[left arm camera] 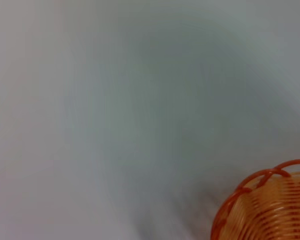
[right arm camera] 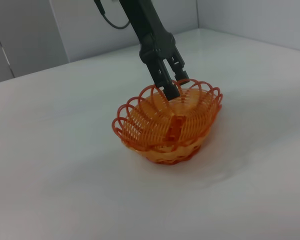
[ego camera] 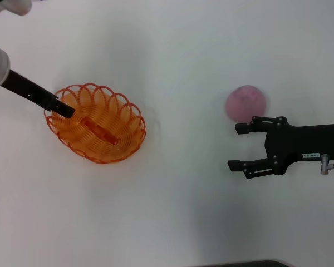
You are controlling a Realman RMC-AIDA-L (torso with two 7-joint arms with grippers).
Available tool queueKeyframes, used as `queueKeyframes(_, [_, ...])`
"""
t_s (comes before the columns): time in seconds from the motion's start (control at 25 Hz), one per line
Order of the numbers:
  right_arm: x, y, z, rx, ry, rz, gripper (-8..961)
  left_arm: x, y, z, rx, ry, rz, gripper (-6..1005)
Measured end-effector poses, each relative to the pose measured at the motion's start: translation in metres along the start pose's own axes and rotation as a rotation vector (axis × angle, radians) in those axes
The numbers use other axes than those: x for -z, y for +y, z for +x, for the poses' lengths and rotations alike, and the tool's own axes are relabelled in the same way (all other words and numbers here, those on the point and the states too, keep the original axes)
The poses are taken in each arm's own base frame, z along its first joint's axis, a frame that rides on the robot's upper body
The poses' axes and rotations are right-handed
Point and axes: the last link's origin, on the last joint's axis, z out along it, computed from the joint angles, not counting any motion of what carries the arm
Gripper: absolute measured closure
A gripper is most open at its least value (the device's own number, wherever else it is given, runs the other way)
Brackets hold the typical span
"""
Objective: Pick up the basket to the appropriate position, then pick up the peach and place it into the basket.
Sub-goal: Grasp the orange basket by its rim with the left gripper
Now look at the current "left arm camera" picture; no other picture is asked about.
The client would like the orange woven plastic basket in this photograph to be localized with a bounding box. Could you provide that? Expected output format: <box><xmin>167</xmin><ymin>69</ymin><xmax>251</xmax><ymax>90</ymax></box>
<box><xmin>211</xmin><ymin>158</ymin><xmax>300</xmax><ymax>240</ymax></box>

